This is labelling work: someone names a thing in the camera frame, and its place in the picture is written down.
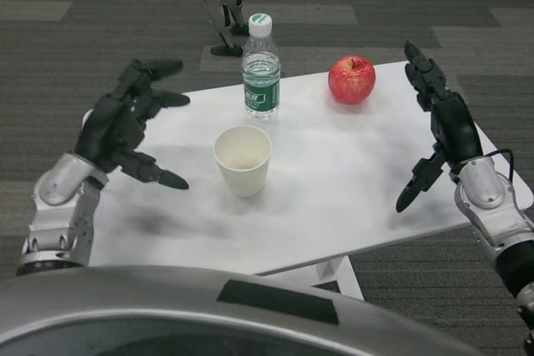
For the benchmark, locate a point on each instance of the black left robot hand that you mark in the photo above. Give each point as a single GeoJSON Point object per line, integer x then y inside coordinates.
{"type": "Point", "coordinates": [108, 131]}

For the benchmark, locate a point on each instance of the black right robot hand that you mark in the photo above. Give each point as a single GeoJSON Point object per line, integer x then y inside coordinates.
{"type": "Point", "coordinates": [456, 126]}

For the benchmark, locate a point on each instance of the white paper cup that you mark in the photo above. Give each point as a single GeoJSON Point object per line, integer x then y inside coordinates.
{"type": "Point", "coordinates": [244, 176]}

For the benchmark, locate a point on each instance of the red apple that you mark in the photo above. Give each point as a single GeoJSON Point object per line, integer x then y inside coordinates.
{"type": "Point", "coordinates": [352, 83]}

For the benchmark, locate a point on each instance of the clear water bottle green label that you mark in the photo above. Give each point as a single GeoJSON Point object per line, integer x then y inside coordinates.
{"type": "Point", "coordinates": [260, 93]}

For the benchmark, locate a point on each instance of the silver robot chest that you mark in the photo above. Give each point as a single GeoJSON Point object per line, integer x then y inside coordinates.
{"type": "Point", "coordinates": [125, 310]}

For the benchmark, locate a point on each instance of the white table base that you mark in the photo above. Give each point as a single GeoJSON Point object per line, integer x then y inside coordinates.
{"type": "Point", "coordinates": [344, 277]}

